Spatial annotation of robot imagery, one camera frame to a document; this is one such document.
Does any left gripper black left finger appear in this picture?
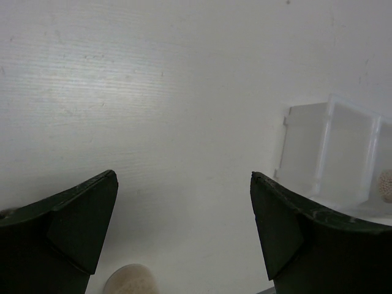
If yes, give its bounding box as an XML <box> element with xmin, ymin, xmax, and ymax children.
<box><xmin>1</xmin><ymin>170</ymin><xmax>118</xmax><ymax>293</ymax></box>

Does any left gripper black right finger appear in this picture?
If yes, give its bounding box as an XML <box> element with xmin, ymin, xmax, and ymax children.
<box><xmin>250</xmin><ymin>172</ymin><xmax>391</xmax><ymax>293</ymax></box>

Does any white silver cap shaker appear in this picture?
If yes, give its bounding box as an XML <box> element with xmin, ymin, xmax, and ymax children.
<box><xmin>103</xmin><ymin>264</ymin><xmax>159</xmax><ymax>294</ymax></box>

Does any blue label silver cap shaker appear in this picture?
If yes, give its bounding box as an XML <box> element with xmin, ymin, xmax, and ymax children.
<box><xmin>377</xmin><ymin>169</ymin><xmax>392</xmax><ymax>203</ymax></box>

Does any small brown spice jar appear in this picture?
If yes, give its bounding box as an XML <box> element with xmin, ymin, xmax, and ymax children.
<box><xmin>0</xmin><ymin>208</ymin><xmax>17</xmax><ymax>219</ymax></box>

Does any white three-slot organizer tray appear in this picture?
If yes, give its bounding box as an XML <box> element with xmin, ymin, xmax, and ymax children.
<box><xmin>274</xmin><ymin>95</ymin><xmax>391</xmax><ymax>225</ymax></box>

